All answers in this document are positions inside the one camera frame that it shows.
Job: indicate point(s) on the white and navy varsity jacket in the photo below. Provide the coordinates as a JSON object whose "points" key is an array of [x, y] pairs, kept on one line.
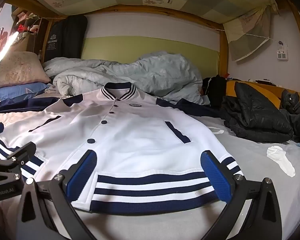
{"points": [[130, 135]]}

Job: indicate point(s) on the white sock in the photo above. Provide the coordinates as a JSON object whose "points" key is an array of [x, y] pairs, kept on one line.
{"points": [[281, 160]]}

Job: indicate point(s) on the pale blue-grey duvet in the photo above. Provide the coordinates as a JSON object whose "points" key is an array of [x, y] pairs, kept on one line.
{"points": [[152, 75]]}

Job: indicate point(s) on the black hanging garment bag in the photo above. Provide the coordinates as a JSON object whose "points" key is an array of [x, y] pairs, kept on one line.
{"points": [[67, 37]]}

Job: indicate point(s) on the checked pastel hanging curtain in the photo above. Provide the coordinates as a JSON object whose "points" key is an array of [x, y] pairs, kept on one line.
{"points": [[250, 30]]}

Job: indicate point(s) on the black bag with white stripes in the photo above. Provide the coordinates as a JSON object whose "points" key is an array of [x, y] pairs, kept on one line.
{"points": [[216, 90]]}

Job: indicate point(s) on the wooden bunk bed frame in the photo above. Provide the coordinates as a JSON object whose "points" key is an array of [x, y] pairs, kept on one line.
{"points": [[165, 11]]}

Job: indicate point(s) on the white wall power socket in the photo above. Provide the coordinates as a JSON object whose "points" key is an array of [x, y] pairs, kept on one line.
{"points": [[282, 55]]}

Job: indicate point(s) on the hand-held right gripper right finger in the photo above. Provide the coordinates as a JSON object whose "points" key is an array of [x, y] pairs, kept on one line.
{"points": [[217, 177]]}

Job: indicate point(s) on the black puffer jacket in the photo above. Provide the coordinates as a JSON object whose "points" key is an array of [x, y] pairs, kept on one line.
{"points": [[255, 110]]}

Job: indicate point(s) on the dark grey clothing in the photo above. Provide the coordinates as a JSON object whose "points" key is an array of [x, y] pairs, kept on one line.
{"points": [[292, 100]]}

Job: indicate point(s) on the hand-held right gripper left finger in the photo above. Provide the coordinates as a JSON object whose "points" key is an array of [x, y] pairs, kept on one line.
{"points": [[83, 172]]}

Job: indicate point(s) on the cluttered wooden shelf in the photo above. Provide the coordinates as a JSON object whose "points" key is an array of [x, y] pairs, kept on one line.
{"points": [[22, 25]]}

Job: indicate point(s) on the beige patterned pillow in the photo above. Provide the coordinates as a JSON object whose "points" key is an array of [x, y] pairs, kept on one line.
{"points": [[20, 67]]}

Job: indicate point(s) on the blue pillow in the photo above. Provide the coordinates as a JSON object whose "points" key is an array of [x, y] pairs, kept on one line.
{"points": [[17, 91]]}

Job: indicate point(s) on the yellow cloth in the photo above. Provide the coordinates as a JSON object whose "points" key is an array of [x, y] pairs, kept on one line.
{"points": [[267, 90]]}

